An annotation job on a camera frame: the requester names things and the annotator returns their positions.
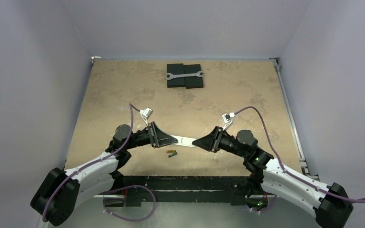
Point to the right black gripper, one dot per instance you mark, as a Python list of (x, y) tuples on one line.
[(216, 139)]

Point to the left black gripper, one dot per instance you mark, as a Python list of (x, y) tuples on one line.
[(158, 138)]

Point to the white remote control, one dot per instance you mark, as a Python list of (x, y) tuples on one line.
[(184, 141)]

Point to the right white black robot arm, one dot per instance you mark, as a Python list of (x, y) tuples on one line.
[(322, 201)]

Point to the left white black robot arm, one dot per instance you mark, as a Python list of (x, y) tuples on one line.
[(63, 190)]

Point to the right black foam block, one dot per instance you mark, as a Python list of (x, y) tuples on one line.
[(193, 82)]

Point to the silver open-end wrench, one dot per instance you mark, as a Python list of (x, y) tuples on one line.
[(170, 76)]

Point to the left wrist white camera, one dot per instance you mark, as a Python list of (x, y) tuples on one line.
[(145, 114)]

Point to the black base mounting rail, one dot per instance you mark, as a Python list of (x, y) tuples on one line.
[(235, 190)]

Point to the right aluminium frame rail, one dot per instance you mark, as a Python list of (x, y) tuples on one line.
[(302, 159)]

